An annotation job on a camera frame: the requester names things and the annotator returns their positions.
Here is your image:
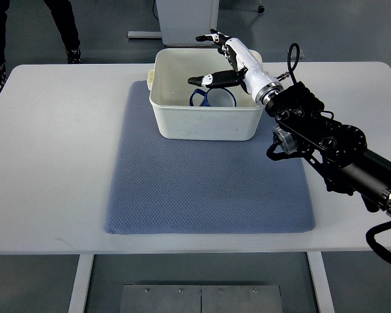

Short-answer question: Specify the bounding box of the white table leg left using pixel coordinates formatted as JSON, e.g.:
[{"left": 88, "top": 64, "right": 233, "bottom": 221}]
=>
[{"left": 68, "top": 254, "right": 94, "bottom": 313}]

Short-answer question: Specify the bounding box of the white table leg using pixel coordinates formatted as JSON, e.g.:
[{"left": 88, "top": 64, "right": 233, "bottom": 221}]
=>
[
  {"left": 307, "top": 252, "right": 335, "bottom": 313},
  {"left": 68, "top": 254, "right": 94, "bottom": 313}
]

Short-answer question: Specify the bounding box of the cream plastic box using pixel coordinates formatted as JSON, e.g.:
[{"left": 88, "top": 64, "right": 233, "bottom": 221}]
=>
[{"left": 148, "top": 48, "right": 263, "bottom": 141}]

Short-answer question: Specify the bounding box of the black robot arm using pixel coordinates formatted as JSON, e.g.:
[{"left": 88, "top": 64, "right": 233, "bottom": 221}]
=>
[{"left": 262, "top": 43, "right": 391, "bottom": 264}]

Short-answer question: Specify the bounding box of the white table leg right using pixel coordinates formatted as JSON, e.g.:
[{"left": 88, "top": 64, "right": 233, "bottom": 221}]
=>
[{"left": 307, "top": 252, "right": 335, "bottom": 313}]

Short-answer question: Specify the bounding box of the blue textured mat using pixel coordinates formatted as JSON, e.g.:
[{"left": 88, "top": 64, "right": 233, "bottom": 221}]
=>
[{"left": 104, "top": 81, "right": 315, "bottom": 235}]

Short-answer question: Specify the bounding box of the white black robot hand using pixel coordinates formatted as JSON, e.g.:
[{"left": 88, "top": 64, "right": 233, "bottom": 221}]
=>
[{"left": 188, "top": 29, "right": 283, "bottom": 106}]

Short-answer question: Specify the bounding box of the blue enamel mug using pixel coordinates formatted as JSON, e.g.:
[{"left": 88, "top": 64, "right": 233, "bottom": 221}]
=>
[{"left": 189, "top": 88, "right": 237, "bottom": 108}]

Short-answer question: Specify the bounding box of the small grey floor plate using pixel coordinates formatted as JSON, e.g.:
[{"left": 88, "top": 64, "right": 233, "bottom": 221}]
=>
[{"left": 287, "top": 49, "right": 305, "bottom": 61}]

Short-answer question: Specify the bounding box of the white pedestal cabinet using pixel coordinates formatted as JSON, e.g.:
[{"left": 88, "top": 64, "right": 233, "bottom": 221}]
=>
[{"left": 128, "top": 0, "right": 220, "bottom": 47}]

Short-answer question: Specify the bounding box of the grey metal floor plate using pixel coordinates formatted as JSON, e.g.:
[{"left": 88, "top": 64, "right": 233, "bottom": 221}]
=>
[{"left": 119, "top": 285, "right": 283, "bottom": 312}]

